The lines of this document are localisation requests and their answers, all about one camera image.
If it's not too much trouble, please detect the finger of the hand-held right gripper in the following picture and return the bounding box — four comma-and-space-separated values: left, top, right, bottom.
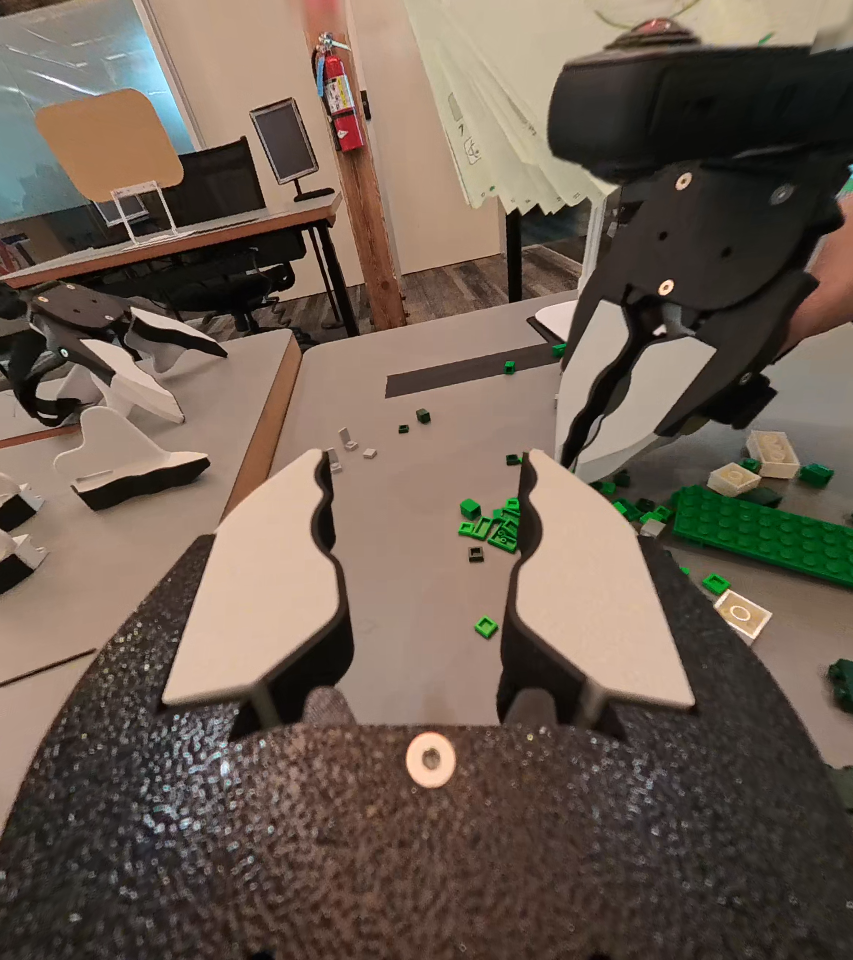
571, 332, 722, 483
554, 298, 638, 474

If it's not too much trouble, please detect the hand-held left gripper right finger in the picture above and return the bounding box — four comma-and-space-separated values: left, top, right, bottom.
497, 448, 698, 727

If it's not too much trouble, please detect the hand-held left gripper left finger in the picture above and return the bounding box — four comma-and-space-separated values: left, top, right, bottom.
161, 448, 356, 729

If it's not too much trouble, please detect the grey desk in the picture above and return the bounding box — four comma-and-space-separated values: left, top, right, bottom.
220, 288, 853, 960

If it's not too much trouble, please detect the background wooden desk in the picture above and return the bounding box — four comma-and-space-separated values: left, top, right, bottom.
0, 191, 360, 339

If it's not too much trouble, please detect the person's right hand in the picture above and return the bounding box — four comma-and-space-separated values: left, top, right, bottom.
785, 183, 853, 352

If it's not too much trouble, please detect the cream square brick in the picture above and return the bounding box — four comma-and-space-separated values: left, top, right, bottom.
713, 588, 773, 645
707, 462, 761, 498

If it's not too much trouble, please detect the cream long brick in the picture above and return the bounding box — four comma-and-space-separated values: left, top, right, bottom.
745, 429, 801, 480

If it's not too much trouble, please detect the large green plate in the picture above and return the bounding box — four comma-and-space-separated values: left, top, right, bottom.
672, 485, 853, 605

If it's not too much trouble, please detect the thin dark stick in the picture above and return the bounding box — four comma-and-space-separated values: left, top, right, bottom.
0, 648, 98, 688

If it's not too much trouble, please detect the instruction booklet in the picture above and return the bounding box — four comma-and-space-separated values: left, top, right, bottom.
404, 0, 853, 211

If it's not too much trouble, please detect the wooden pillar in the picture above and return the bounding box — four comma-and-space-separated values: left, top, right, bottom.
302, 0, 407, 331

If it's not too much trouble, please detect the black office chair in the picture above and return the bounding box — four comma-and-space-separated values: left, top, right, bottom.
107, 225, 308, 335

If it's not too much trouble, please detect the spare hand-held gripper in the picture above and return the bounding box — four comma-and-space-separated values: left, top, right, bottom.
0, 281, 229, 429

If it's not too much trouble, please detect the red fire extinguisher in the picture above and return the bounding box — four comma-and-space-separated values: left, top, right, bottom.
311, 31, 366, 155

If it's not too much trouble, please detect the small framed tablet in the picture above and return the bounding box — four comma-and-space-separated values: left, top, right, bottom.
248, 96, 336, 204

